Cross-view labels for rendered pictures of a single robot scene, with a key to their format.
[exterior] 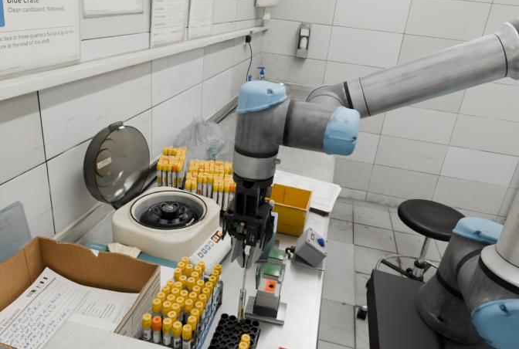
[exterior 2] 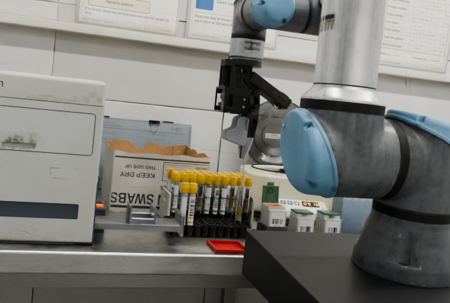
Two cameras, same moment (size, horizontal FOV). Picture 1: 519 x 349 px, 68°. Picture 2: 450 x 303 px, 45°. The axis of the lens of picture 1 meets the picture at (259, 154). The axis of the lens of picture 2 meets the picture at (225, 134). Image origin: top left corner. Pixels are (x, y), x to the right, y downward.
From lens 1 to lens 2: 1.11 m
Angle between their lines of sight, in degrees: 64
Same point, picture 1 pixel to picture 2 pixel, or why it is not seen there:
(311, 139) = (248, 11)
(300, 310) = not seen: hidden behind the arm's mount
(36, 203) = (207, 138)
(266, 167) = (238, 45)
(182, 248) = (258, 182)
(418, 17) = not seen: outside the picture
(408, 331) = (321, 243)
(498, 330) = (284, 152)
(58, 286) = not seen: hidden behind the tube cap
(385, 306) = (339, 236)
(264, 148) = (237, 29)
